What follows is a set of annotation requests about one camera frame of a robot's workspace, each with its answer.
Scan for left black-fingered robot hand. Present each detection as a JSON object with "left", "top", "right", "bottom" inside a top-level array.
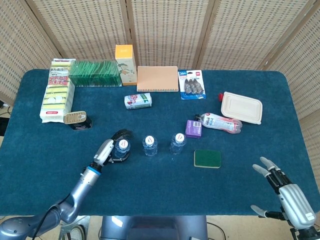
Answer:
[{"left": 92, "top": 128, "right": 134, "bottom": 168}]

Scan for woven bamboo folding screen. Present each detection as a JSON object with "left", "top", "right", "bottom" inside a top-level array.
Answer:
[{"left": 0, "top": 0, "right": 320, "bottom": 176}]

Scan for blue table cloth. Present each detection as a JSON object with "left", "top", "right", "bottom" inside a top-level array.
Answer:
[{"left": 0, "top": 69, "right": 312, "bottom": 217}]

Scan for right grey-tipped robot hand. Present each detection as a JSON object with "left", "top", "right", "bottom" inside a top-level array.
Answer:
[{"left": 250, "top": 156, "right": 317, "bottom": 230}]

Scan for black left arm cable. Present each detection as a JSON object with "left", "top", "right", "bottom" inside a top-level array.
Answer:
[{"left": 31, "top": 194, "right": 73, "bottom": 240}]

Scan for yellow sponge multipack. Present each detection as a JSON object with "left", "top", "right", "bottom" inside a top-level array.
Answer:
[{"left": 39, "top": 58, "right": 76, "bottom": 124}]

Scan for metal table foot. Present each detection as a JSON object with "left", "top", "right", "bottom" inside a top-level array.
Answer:
[{"left": 59, "top": 215, "right": 91, "bottom": 240}]

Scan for clear water bottle white cap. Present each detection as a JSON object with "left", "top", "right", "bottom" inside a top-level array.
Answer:
[
  {"left": 113, "top": 138, "right": 132, "bottom": 159},
  {"left": 169, "top": 132, "right": 187, "bottom": 156},
  {"left": 141, "top": 135, "right": 159, "bottom": 157}
]

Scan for orange spiral notebook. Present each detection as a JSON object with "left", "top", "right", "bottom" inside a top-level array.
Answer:
[{"left": 136, "top": 65, "right": 180, "bottom": 93}]

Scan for black floor cable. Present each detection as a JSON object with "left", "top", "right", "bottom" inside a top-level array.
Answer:
[{"left": 207, "top": 221, "right": 227, "bottom": 240}]

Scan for dark robot base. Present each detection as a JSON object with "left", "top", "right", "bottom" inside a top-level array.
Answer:
[{"left": 99, "top": 215, "right": 208, "bottom": 240}]

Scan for clear box green sachets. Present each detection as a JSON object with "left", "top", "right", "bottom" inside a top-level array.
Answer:
[{"left": 67, "top": 60, "right": 123, "bottom": 88}]

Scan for beige lidded lunch box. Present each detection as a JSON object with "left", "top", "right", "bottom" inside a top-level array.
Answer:
[{"left": 220, "top": 91, "right": 264, "bottom": 125}]

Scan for black luncheon meat can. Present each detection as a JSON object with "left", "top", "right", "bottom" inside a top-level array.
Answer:
[{"left": 63, "top": 111, "right": 93, "bottom": 131}]

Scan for tall orange pomelo carton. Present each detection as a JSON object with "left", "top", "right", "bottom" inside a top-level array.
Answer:
[{"left": 114, "top": 44, "right": 138, "bottom": 87}]

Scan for green yellow scouring sponge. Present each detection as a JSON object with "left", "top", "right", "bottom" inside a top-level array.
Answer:
[{"left": 193, "top": 149, "right": 222, "bottom": 169}]

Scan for small purple box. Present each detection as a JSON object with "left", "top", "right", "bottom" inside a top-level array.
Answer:
[{"left": 184, "top": 119, "right": 203, "bottom": 139}]

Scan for lying bottle white red label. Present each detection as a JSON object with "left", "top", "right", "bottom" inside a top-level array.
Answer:
[{"left": 194, "top": 112, "right": 243, "bottom": 135}]

